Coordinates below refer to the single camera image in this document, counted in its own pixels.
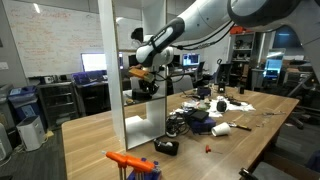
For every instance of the wrist camera orange mount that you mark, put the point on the wrist camera orange mount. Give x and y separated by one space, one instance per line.
142 74

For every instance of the black power adapter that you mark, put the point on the black power adapter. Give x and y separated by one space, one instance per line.
199 115

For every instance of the computer monitor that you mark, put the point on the computer monitor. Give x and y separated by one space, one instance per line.
93 61

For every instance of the grey office chair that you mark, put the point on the grey office chair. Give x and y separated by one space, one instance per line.
181 83

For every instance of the white paper cup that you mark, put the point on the white paper cup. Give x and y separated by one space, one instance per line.
221 129

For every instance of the blue hex key holder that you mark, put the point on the blue hex key holder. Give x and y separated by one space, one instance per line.
143 169

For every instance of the long orange T-handle key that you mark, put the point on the long orange T-handle key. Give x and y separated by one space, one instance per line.
121 161

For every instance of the blue box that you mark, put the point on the blue box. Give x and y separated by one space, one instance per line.
201 128

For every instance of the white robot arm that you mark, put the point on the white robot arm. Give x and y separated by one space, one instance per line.
204 16

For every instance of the blue recycling bin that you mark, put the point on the blue recycling bin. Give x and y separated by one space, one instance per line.
25 102

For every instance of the black round speaker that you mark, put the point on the black round speaker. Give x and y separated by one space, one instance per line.
221 106

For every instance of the white air purifier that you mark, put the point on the white air purifier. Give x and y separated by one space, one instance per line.
31 132

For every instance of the black drawer cabinet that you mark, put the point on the black drawer cabinet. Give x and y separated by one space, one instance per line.
58 102

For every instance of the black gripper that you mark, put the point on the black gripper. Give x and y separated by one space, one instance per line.
143 90

